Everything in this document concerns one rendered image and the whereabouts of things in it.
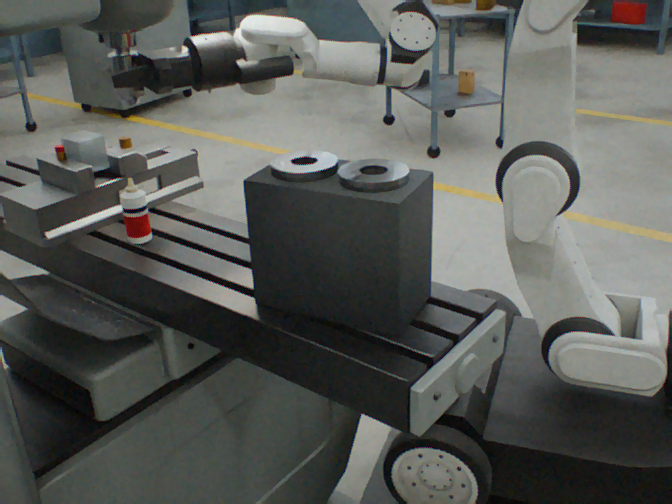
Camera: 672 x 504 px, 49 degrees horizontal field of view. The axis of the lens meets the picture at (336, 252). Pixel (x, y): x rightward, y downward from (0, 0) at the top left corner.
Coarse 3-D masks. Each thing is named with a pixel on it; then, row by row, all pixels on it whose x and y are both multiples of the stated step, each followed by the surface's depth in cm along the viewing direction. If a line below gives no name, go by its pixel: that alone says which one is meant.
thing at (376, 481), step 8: (392, 432) 164; (392, 440) 162; (384, 448) 160; (384, 456) 157; (376, 464) 155; (376, 472) 153; (368, 480) 151; (376, 480) 151; (368, 488) 149; (376, 488) 149; (384, 488) 149; (368, 496) 147; (376, 496) 147; (384, 496) 147; (392, 496) 147; (488, 496) 146; (496, 496) 146
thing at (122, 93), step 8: (112, 64) 114; (120, 64) 114; (128, 64) 114; (136, 64) 115; (112, 72) 115; (120, 88) 115; (128, 88) 115; (136, 88) 116; (120, 96) 116; (128, 96) 116; (136, 96) 116
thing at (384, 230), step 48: (288, 192) 93; (336, 192) 90; (384, 192) 90; (432, 192) 97; (288, 240) 96; (336, 240) 93; (384, 240) 90; (288, 288) 100; (336, 288) 96; (384, 288) 93
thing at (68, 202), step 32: (64, 160) 130; (160, 160) 141; (192, 160) 144; (32, 192) 128; (64, 192) 128; (96, 192) 129; (160, 192) 140; (32, 224) 124; (64, 224) 126; (96, 224) 129
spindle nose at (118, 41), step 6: (108, 36) 112; (114, 36) 112; (120, 36) 112; (126, 36) 112; (132, 36) 113; (108, 42) 112; (114, 42) 112; (120, 42) 112; (126, 42) 113; (132, 42) 113; (114, 48) 113; (120, 48) 113
